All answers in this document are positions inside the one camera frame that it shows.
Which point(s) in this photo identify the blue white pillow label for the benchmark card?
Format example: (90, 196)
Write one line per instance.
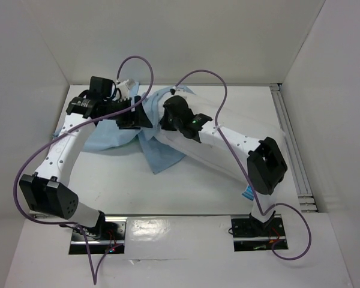
(248, 193)

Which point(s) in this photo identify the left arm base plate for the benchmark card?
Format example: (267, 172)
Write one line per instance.
(112, 240)

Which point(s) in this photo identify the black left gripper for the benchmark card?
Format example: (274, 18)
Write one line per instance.
(141, 120)

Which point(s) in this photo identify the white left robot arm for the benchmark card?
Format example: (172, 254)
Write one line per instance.
(46, 190)

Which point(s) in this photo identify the white pillow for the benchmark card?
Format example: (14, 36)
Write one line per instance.
(228, 141)

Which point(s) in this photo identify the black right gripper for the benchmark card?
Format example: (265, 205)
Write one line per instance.
(192, 126)

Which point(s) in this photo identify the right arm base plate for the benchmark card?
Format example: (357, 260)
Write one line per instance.
(247, 237)

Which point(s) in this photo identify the green and blue pillowcase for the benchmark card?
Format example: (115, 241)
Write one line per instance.
(158, 155)

